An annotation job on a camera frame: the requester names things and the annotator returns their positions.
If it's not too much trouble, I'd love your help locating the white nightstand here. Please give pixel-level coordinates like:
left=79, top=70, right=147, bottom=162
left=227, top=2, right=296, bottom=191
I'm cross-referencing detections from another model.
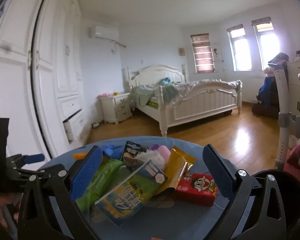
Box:
left=100, top=93, right=133, bottom=125

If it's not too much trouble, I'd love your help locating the white air conditioner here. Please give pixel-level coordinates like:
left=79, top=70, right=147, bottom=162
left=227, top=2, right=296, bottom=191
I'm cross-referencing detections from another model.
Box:
left=90, top=25, right=119, bottom=40

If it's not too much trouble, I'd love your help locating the gold snack packet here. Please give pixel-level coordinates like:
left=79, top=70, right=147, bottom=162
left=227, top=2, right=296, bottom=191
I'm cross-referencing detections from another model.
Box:
left=155, top=145, right=197, bottom=195

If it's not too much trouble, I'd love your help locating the black snack packet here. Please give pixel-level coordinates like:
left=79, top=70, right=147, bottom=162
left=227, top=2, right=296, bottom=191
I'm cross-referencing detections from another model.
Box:
left=120, top=141, right=149, bottom=173

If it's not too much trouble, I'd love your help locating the blue green snack box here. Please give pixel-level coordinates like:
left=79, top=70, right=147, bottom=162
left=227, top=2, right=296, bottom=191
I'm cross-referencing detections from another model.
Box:
left=94, top=159, right=168, bottom=227

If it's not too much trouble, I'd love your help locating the window with red blind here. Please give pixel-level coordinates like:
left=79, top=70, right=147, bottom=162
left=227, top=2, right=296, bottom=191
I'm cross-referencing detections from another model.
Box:
left=190, top=33, right=215, bottom=73

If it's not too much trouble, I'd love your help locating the pile of dark clothes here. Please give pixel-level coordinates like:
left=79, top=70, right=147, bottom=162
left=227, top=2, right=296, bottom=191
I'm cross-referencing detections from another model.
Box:
left=252, top=52, right=290, bottom=119

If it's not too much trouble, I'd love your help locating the blue plastic bag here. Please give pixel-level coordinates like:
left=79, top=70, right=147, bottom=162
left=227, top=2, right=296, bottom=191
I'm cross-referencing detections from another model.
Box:
left=101, top=144, right=125, bottom=160

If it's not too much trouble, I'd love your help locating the pink soft roll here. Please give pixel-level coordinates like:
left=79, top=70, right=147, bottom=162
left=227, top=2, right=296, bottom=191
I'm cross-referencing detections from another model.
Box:
left=158, top=145, right=172, bottom=163

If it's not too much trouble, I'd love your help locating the pale quilt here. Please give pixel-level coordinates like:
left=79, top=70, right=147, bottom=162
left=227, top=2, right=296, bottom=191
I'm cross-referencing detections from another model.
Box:
left=172, top=79, right=240, bottom=93

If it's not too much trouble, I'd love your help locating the white dresser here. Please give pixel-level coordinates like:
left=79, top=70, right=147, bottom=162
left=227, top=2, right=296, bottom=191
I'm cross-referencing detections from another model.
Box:
left=286, top=59, right=300, bottom=120

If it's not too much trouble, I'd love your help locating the green blanket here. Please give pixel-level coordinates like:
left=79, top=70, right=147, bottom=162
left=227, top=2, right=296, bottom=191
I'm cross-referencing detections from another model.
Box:
left=136, top=84, right=180, bottom=107

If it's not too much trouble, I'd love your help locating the bright window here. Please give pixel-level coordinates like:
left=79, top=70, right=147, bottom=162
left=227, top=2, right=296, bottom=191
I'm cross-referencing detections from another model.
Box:
left=226, top=24, right=252, bottom=72
left=251, top=17, right=280, bottom=71

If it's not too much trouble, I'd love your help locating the white wardrobe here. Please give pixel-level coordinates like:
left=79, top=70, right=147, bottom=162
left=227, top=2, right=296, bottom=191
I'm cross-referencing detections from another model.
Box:
left=0, top=0, right=90, bottom=160

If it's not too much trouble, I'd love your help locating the round blue table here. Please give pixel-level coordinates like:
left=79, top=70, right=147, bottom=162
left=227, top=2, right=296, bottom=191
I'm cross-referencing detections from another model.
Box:
left=37, top=136, right=233, bottom=240

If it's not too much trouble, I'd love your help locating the green wet wipe packet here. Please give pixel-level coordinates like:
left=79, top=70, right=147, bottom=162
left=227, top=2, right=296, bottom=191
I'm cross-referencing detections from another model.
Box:
left=76, top=156, right=123, bottom=212

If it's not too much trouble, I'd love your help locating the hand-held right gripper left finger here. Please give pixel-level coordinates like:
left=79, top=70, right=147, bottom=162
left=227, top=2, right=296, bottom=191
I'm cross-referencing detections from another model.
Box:
left=17, top=145, right=103, bottom=240

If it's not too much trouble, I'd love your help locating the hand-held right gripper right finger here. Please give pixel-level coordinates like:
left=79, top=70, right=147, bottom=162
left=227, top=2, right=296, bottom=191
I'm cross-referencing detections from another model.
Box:
left=202, top=144, right=288, bottom=240

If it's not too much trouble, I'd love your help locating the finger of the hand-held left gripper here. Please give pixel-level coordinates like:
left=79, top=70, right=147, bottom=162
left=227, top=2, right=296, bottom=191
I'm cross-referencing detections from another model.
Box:
left=14, top=164, right=65, bottom=183
left=5, top=154, right=46, bottom=178

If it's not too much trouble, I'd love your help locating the red candy box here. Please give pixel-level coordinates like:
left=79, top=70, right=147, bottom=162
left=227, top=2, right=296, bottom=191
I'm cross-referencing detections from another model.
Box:
left=175, top=172, right=218, bottom=207

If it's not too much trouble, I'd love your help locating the white bed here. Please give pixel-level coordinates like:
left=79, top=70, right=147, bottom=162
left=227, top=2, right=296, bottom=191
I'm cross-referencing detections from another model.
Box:
left=128, top=65, right=243, bottom=137

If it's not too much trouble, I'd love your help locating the black hoop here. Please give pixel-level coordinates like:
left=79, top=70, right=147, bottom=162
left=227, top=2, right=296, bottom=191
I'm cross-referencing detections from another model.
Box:
left=31, top=0, right=56, bottom=159

